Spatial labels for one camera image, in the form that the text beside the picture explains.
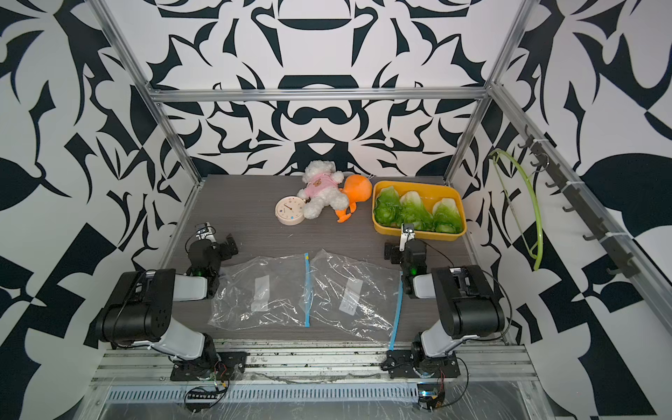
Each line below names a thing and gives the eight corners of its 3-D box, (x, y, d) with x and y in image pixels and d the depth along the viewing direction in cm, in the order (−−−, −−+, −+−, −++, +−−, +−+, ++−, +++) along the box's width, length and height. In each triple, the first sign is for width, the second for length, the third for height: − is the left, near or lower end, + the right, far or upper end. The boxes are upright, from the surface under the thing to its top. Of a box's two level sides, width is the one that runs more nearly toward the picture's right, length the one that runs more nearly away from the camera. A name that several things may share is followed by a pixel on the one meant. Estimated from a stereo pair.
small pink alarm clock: (274, 225, 107) (273, 219, 104) (279, 201, 115) (277, 195, 111) (304, 225, 107) (302, 219, 104) (306, 201, 115) (305, 195, 111)
